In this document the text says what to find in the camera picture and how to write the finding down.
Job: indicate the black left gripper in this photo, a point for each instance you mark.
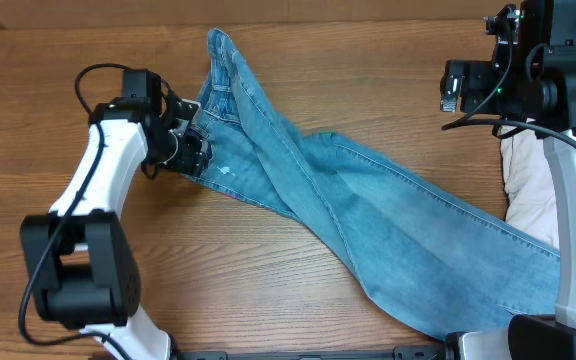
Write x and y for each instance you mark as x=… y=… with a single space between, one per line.
x=193 y=157

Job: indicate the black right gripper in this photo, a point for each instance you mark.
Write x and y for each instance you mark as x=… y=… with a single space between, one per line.
x=477 y=75

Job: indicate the light blue denim jeans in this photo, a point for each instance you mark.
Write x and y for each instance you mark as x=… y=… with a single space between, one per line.
x=425 y=257

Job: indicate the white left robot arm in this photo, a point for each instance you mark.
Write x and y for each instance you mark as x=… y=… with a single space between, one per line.
x=82 y=272

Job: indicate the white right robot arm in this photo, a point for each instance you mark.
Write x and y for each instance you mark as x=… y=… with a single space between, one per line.
x=529 y=84

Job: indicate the beige folded trousers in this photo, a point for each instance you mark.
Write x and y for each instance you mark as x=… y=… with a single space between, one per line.
x=529 y=187

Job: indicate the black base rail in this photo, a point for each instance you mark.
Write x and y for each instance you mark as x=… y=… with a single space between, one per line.
x=409 y=352

